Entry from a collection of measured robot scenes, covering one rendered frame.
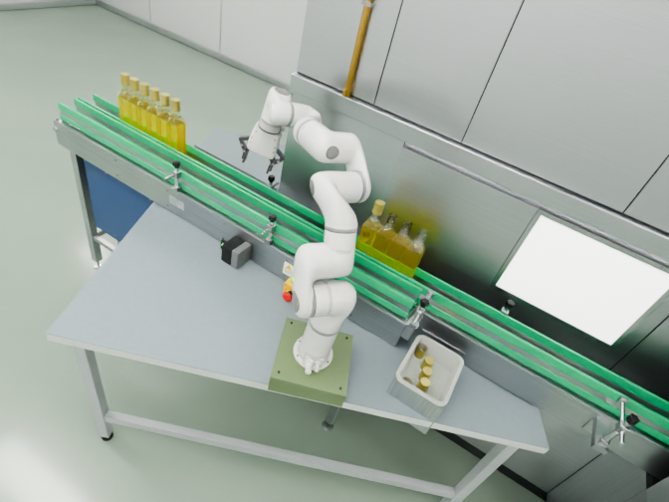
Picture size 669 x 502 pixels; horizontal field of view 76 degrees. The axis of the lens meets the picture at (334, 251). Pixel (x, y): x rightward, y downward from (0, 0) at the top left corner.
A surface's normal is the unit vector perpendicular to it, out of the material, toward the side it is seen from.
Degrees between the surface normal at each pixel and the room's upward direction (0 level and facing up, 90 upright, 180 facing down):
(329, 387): 3
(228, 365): 0
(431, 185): 90
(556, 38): 90
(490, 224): 90
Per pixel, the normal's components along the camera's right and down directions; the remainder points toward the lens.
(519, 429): 0.21, -0.74
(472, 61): -0.50, 0.47
